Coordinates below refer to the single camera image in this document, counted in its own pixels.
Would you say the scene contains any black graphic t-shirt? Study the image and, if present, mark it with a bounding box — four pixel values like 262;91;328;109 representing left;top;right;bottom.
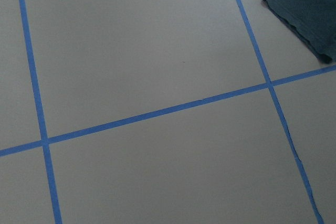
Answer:
263;0;335;64

